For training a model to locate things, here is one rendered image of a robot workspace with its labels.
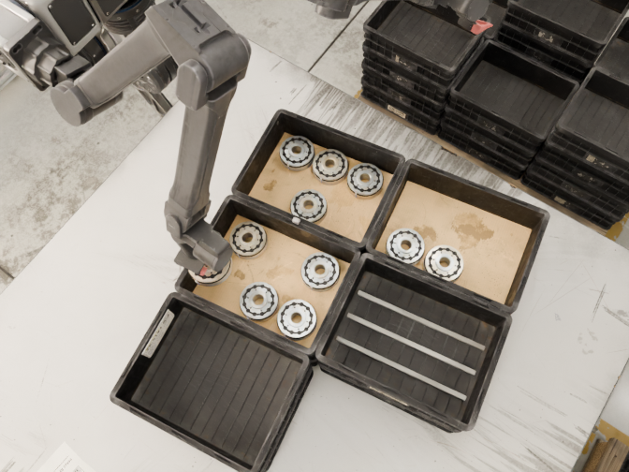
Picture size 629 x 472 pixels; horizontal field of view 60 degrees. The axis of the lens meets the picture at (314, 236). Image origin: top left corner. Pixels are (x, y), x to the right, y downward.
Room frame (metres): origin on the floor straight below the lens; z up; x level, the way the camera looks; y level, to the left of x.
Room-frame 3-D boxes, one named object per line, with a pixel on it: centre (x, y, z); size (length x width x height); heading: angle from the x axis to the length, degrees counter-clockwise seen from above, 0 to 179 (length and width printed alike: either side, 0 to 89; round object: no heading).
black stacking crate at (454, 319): (0.23, -0.20, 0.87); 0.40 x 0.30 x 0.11; 57
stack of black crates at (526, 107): (1.19, -0.84, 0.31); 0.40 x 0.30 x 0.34; 47
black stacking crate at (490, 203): (0.48, -0.37, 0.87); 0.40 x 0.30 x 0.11; 57
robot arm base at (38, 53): (0.74, 0.44, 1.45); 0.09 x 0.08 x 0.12; 137
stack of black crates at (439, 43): (1.46, -0.54, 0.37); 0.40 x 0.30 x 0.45; 47
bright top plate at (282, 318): (0.33, 0.08, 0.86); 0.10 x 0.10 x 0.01
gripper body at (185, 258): (0.45, 0.26, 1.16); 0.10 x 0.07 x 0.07; 146
